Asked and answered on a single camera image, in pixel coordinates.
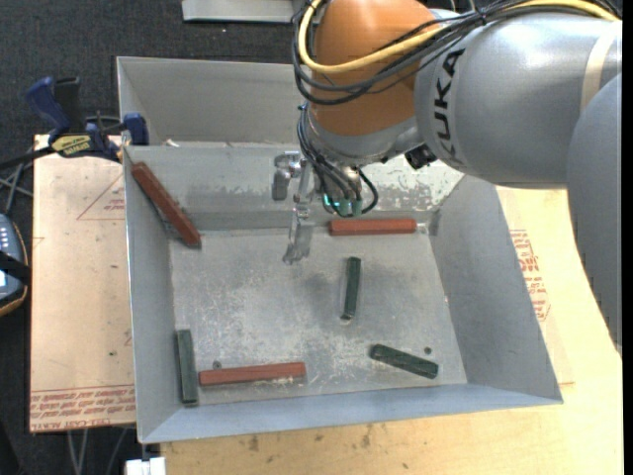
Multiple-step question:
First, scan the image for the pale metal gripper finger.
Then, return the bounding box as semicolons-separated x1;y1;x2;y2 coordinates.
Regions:
296;209;316;261
282;208;304;266

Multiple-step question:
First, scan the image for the red-brown flat block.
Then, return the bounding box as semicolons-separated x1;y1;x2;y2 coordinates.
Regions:
130;161;204;249
327;218;418;238
198;361;309;388

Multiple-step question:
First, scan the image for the dark green flat block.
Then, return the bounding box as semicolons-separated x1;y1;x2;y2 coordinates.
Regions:
175;329;201;408
369;343;440;380
339;256;363;323

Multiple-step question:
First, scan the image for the grey metal bin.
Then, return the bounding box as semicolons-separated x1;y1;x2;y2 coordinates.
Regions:
116;55;565;445

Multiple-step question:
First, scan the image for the brown cardboard board, red print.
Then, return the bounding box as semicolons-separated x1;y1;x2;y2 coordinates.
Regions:
29;134;578;434

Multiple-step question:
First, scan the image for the black cylinder on white bracket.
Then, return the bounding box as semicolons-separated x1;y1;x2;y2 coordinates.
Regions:
404;142;438;170

